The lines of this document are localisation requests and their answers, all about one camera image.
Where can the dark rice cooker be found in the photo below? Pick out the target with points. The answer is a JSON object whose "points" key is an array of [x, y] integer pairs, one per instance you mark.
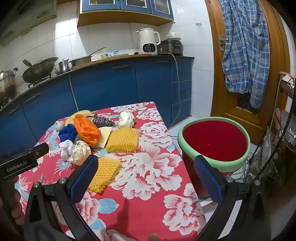
{"points": [[171, 47]]}

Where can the orange mesh bag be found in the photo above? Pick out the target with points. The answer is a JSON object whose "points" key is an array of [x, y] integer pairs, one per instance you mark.
{"points": [[86, 129]]}

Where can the black wok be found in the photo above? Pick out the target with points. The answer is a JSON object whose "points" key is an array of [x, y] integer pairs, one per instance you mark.
{"points": [[39, 68]]}

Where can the steel kettle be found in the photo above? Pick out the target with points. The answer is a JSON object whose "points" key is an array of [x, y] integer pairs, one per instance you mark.
{"points": [[63, 67]]}

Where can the large white paper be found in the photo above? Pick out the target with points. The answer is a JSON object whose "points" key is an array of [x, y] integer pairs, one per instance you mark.
{"points": [[126, 119]]}

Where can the garlic bulb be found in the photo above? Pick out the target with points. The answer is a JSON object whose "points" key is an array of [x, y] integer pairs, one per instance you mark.
{"points": [[59, 125]]}

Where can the red bucket with green rim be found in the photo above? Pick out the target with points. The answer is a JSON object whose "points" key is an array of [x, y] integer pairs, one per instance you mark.
{"points": [[215, 143]]}

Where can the wooden door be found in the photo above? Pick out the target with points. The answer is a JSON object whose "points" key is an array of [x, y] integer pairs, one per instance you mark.
{"points": [[235, 120]]}

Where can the clear crumpled plastic bottles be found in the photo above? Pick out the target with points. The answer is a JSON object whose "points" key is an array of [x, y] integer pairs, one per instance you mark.
{"points": [[281, 120]]}

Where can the black metal rack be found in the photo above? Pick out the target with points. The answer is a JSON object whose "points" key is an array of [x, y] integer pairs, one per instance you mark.
{"points": [[285, 125]]}

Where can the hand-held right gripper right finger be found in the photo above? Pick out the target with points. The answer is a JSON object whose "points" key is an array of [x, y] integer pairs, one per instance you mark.
{"points": [[208, 180]]}

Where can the yellow sponge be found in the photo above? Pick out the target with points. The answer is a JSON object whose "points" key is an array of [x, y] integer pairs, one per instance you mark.
{"points": [[105, 135]]}

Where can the dark scouring ball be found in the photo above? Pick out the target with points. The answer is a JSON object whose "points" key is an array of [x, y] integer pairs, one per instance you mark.
{"points": [[101, 121]]}

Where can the blue plaid shirt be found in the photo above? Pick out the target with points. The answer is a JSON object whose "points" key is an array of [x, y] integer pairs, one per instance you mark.
{"points": [[245, 46]]}

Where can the white wall switch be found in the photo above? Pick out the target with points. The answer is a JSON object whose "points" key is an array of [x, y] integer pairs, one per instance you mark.
{"points": [[198, 21]]}

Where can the pink plastic basket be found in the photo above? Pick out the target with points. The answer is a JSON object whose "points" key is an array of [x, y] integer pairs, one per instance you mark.
{"points": [[285, 74]]}

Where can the person's left hand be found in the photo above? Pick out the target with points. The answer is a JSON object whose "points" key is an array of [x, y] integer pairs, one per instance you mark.
{"points": [[17, 206]]}

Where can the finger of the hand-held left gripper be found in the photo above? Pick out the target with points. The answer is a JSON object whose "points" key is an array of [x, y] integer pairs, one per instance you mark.
{"points": [[41, 149]]}

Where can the red floral tablecloth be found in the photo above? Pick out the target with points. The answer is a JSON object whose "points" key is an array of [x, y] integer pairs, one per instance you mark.
{"points": [[150, 166]]}

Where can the white tissue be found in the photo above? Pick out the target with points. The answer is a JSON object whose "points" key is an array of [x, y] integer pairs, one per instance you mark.
{"points": [[64, 148]]}

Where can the blue cloth scrap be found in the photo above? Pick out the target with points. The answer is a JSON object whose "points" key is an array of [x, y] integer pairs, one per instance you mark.
{"points": [[67, 133]]}

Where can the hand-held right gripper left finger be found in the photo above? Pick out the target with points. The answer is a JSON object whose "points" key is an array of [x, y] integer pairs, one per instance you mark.
{"points": [[83, 178]]}

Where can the white cotton wad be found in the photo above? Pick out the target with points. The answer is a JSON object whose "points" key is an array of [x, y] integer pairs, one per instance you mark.
{"points": [[81, 151]]}

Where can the blue upper cabinet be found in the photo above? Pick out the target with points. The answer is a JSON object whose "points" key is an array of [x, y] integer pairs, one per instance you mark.
{"points": [[120, 9]]}

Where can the range hood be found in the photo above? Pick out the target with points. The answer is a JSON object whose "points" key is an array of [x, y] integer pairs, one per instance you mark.
{"points": [[25, 18]]}

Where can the white bowl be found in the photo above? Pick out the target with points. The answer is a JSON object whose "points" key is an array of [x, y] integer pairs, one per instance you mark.
{"points": [[173, 36]]}

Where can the large steel pot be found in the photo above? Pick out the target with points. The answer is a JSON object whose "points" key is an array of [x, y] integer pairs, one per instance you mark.
{"points": [[7, 85]]}

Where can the blue lower cabinets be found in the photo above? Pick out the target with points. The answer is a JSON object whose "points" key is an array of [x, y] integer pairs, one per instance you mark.
{"points": [[104, 85]]}

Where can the yellow banana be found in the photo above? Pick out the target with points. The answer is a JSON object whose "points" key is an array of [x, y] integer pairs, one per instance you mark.
{"points": [[81, 113]]}

